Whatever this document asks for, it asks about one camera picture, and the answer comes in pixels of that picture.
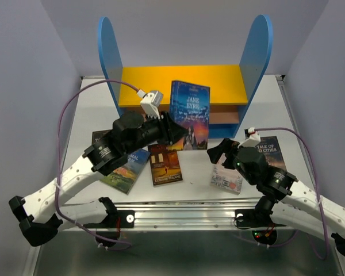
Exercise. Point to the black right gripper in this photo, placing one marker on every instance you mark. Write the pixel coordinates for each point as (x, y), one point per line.
(227, 146)

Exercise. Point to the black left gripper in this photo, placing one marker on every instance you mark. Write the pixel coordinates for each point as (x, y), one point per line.
(171, 131)

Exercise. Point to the Jane Eyre blue book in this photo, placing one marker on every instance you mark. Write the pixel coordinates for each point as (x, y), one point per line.
(190, 108)

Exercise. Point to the Edward Tulane brown book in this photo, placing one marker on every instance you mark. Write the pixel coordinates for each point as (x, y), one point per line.
(164, 164)

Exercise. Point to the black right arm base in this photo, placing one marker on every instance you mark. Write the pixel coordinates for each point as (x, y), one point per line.
(263, 229)

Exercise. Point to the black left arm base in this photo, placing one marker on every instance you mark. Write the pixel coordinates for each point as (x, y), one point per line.
(111, 226)

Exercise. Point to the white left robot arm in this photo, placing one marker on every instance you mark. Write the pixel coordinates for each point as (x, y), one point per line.
(44, 213)

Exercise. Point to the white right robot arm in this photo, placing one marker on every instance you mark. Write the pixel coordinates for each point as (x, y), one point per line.
(285, 199)

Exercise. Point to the floral pink cover book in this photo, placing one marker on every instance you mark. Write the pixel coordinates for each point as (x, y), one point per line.
(225, 179)

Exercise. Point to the Tale of Two Cities book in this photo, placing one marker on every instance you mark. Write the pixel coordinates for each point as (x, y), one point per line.
(268, 148)

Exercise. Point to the blue yellow wooden bookshelf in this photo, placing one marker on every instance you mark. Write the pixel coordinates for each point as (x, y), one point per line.
(212, 98)

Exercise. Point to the Animal Farm book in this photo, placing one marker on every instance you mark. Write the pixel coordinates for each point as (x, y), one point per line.
(124, 177)

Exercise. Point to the Three Days to See book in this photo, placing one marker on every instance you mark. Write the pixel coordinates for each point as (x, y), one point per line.
(100, 136)

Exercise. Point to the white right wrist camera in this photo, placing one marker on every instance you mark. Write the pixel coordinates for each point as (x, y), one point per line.
(253, 138)

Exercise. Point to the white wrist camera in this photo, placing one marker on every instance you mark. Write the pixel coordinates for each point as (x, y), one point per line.
(253, 138)
(150, 103)

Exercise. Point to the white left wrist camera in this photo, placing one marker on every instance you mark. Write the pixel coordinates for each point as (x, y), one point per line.
(150, 103)

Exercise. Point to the aluminium mounting rail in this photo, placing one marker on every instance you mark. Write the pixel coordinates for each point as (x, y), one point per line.
(199, 216)

